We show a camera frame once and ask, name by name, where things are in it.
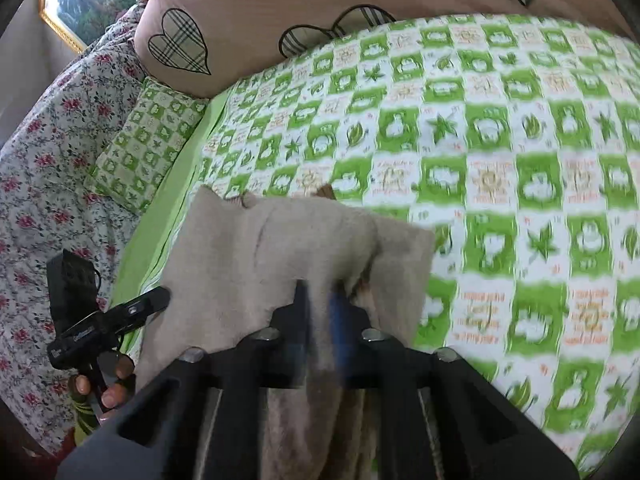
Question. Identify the green checked bed sheet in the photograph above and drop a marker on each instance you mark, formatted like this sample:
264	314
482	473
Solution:
500	160

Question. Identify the pink duvet with plaid hearts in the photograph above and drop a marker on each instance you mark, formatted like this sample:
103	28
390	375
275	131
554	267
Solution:
280	0

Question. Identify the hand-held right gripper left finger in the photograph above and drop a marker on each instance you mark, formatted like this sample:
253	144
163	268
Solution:
295	332

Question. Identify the person's left hand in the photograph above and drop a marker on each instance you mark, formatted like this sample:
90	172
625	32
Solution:
112	396

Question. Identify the beige patterned knit sweater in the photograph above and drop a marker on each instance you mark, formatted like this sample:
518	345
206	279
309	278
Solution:
240	260

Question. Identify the green checked pillow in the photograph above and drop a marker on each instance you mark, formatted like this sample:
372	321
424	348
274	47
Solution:
145	145

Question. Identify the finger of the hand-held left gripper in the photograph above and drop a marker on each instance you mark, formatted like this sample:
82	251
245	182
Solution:
145	307

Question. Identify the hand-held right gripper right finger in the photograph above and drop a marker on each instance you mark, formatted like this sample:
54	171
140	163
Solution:
341	332

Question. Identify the floral quilt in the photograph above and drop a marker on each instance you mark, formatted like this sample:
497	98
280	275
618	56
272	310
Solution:
45	185

